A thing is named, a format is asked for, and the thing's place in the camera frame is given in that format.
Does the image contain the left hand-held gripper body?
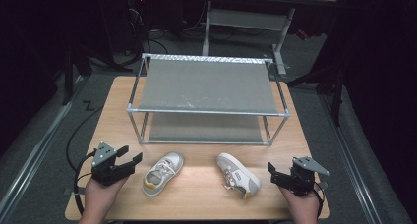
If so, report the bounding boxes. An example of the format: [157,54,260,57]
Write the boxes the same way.
[91,141,130,188]

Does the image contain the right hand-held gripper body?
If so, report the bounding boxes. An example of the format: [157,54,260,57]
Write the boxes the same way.
[278,156,330,197]

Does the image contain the white grey child's sneaker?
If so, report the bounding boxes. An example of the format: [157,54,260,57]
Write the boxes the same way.
[215,152,263,200]
[142,151,185,197]

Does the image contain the grey two-tier shoe rack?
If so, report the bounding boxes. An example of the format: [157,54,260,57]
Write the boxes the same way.
[126,52,292,146]

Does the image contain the person's right hand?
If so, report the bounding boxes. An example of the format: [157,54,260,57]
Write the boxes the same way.
[279,186,320,224]

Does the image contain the person's left hand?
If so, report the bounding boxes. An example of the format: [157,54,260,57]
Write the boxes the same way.
[83,177,129,217]

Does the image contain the black stand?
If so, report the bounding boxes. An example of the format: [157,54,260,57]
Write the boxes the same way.
[61,36,93,106]
[287,53,349,128]

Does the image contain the background desk with grey panel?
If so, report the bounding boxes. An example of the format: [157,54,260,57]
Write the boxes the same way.
[201,0,338,77]

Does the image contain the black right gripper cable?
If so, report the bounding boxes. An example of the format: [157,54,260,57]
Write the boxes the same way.
[311,181,327,218]

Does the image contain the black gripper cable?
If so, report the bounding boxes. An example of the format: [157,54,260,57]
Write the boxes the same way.
[73,147,98,216]
[311,181,327,218]

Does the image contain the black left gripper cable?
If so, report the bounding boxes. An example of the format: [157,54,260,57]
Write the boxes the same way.
[73,147,98,216]

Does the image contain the black floor cable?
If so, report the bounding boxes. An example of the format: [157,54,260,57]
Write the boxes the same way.
[65,105,104,173]

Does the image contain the aluminium floor rail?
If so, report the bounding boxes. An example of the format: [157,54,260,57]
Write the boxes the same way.
[319,92,384,224]
[0,100,74,216]

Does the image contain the tangle of background cables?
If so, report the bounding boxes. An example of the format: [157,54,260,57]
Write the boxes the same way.
[126,0,171,66]

